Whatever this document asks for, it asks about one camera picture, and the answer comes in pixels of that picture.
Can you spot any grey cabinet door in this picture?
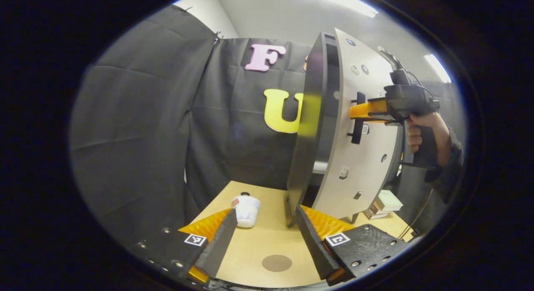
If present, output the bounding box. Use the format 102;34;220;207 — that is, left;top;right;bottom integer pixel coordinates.
312;28;404;220

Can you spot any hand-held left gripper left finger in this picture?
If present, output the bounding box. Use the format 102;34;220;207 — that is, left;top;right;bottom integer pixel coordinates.
129;207;238;283

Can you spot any small ceiling light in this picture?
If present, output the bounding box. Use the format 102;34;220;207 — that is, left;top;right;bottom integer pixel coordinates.
424;54;452;84

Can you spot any black backdrop cloth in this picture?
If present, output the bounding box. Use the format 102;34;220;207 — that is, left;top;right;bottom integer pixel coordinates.
69;5;466;241

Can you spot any black door handle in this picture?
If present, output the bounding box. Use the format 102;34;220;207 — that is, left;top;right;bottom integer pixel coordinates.
347;92;368;144

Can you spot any dark cabinet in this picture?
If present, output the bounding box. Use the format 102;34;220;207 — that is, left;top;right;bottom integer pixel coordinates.
286;31;359;229

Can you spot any green book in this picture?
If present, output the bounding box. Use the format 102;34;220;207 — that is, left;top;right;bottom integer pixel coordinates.
375;190;404;213

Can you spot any brown round coaster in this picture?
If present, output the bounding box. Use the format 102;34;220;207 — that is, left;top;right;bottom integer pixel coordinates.
262;255;292;273

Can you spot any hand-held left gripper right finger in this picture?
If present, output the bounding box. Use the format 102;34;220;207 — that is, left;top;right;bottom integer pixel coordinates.
295;205;411;286

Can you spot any black cable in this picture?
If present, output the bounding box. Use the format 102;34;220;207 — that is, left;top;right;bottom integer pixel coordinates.
398;187;435;240

